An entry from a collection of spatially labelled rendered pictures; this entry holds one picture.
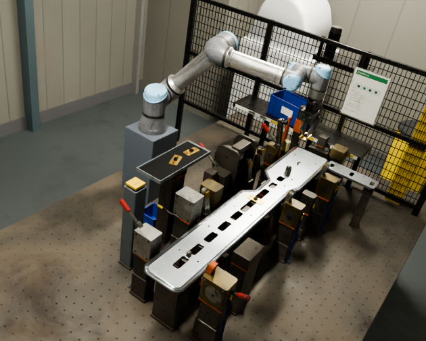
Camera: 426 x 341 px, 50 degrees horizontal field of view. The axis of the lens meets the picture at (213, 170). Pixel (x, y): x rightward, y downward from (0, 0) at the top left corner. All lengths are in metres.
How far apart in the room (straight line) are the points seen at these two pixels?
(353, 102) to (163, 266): 1.67
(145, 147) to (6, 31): 2.17
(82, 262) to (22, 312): 0.34
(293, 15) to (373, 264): 2.34
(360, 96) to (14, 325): 2.19
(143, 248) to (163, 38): 3.62
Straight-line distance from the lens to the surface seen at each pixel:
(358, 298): 2.37
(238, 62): 2.10
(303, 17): 4.14
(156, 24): 5.25
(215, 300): 1.74
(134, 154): 2.48
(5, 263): 2.27
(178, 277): 1.77
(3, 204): 3.74
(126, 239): 2.10
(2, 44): 4.27
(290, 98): 3.10
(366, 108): 2.94
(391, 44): 4.81
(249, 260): 1.85
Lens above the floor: 2.28
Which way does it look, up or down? 33 degrees down
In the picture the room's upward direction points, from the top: 11 degrees clockwise
